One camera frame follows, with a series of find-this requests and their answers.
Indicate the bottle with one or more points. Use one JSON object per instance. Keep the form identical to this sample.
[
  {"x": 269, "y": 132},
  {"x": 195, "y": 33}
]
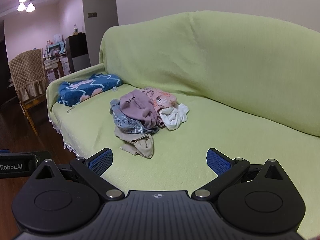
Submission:
[{"x": 75, "y": 30}]

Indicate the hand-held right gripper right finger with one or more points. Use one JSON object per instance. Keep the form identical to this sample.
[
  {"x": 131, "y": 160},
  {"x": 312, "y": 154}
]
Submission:
[{"x": 217, "y": 162}]

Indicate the white garment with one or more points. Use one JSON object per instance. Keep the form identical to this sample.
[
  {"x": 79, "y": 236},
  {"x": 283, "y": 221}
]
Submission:
[{"x": 175, "y": 120}]

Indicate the white kettle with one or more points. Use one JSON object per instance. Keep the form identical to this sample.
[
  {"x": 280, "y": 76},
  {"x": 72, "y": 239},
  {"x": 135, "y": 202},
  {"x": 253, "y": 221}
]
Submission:
[{"x": 57, "y": 39}]

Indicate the green covered sofa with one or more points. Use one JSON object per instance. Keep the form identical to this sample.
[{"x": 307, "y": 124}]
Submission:
[{"x": 225, "y": 67}]

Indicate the microwave oven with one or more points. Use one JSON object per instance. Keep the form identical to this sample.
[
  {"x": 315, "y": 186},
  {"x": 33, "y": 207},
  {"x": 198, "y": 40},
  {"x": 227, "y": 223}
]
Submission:
[{"x": 57, "y": 48}]

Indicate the wooden side table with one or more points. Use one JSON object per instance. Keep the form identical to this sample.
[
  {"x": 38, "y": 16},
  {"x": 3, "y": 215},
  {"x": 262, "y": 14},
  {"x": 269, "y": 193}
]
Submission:
[{"x": 53, "y": 65}]

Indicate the black refrigerator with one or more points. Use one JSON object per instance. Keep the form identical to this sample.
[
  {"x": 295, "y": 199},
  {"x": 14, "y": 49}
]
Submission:
[{"x": 78, "y": 47}]

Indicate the wall switch panel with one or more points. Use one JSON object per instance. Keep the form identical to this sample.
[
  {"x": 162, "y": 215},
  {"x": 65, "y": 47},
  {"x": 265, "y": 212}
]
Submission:
[{"x": 92, "y": 15}]

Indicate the pink patterned garment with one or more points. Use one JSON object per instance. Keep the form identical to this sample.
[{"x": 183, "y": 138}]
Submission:
[{"x": 162, "y": 97}]

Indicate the beige garment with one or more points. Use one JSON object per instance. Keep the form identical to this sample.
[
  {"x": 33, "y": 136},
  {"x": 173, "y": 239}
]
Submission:
[{"x": 142, "y": 145}]

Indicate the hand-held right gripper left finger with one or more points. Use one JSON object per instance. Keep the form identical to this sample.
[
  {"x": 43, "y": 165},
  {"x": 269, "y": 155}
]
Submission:
[{"x": 102, "y": 161}]

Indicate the chair with tan quilted cover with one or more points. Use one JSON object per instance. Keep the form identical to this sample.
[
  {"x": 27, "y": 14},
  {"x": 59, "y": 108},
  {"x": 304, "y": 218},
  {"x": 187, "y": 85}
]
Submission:
[{"x": 27, "y": 72}]

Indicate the blue patterned pillow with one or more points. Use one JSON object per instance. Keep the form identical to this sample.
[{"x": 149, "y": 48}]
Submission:
[{"x": 100, "y": 82}]

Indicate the purple garment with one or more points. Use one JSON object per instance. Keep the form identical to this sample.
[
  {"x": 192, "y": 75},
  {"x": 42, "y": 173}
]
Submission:
[{"x": 140, "y": 107}]

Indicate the blue-grey patterned garment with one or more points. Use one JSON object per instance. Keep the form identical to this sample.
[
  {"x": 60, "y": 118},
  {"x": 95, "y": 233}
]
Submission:
[{"x": 127, "y": 125}]

